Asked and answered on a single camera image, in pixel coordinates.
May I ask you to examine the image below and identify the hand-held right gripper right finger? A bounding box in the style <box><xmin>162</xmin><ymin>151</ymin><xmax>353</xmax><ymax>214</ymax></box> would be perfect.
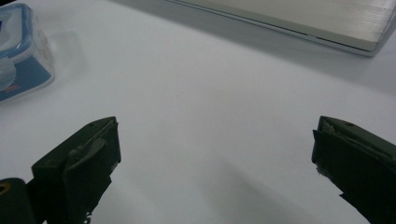
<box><xmin>311</xmin><ymin>115</ymin><xmax>396</xmax><ymax>224</ymax></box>

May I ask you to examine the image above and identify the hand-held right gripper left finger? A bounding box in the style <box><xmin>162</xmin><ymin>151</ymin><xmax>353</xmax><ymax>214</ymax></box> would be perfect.
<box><xmin>31</xmin><ymin>116</ymin><xmax>122</xmax><ymax>224</ymax></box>

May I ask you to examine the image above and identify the clear plastic container blue lid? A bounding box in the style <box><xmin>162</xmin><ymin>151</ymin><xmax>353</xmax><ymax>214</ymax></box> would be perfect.
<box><xmin>0</xmin><ymin>2</ymin><xmax>56</xmax><ymax>103</ymax></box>

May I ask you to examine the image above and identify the silver metal laptop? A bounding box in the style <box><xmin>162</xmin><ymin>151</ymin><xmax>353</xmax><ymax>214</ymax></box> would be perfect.
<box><xmin>166</xmin><ymin>0</ymin><xmax>396</xmax><ymax>58</ymax></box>

